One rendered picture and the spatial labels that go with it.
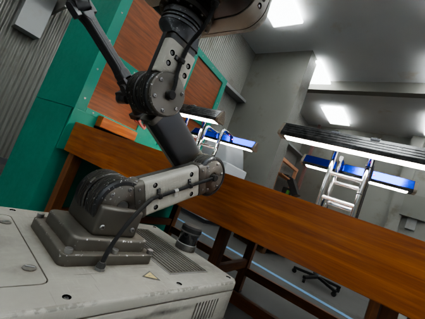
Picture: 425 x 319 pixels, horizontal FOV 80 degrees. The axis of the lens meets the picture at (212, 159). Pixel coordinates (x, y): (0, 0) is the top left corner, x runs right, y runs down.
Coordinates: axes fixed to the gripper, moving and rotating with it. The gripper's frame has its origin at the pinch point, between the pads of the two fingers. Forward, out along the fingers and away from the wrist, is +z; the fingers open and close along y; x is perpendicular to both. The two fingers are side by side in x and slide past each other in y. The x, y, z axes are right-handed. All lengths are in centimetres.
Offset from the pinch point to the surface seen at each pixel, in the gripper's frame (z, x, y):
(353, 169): 45, -66, -97
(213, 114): 1.2, -27.4, -28.0
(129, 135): 20.6, -11.4, 40.2
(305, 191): 621, -603, 102
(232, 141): 44, -62, -12
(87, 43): -39, -21, 63
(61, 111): -9, 16, 59
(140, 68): -16, -44, 47
